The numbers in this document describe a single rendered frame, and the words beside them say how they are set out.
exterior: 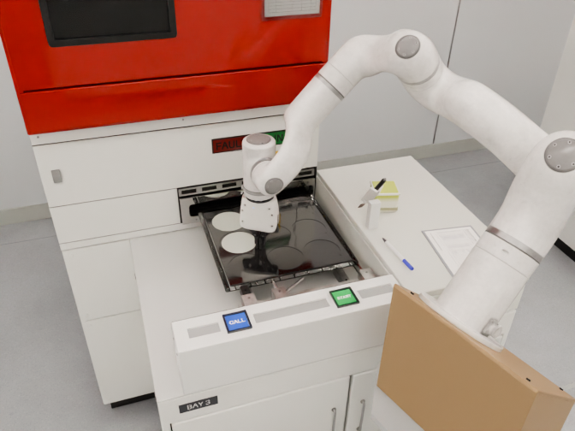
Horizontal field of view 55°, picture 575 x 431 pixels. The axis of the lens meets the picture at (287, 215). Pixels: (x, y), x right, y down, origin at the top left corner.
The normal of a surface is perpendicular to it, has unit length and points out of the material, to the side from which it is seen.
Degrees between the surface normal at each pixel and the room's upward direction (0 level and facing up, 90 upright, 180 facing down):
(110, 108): 90
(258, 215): 90
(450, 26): 90
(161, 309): 0
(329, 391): 90
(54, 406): 0
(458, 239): 0
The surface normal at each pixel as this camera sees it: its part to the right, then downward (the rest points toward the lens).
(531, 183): -0.80, 0.28
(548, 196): -0.58, 0.42
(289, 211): 0.02, -0.82
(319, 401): 0.32, 0.55
